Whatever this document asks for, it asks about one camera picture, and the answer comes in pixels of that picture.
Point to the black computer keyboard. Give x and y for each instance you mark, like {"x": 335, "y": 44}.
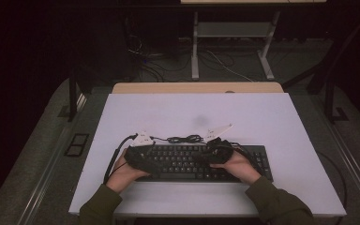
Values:
{"x": 184, "y": 162}

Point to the person's right hand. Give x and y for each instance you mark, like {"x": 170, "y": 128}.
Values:
{"x": 239, "y": 168}

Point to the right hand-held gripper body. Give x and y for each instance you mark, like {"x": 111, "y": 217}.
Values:
{"x": 220, "y": 150}

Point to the aluminium floor rail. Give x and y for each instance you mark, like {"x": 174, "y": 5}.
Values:
{"x": 356, "y": 175}
{"x": 43, "y": 175}

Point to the black metal stand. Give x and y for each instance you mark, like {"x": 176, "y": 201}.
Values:
{"x": 72, "y": 93}
{"x": 329, "y": 78}

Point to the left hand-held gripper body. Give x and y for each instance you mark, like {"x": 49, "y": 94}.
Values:
{"x": 137, "y": 153}

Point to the grey metal desk frame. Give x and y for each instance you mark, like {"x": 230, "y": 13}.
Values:
{"x": 231, "y": 29}

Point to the black floor socket frame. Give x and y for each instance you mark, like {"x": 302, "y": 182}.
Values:
{"x": 76, "y": 144}

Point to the person's left hand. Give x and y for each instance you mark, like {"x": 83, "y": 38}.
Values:
{"x": 123, "y": 176}

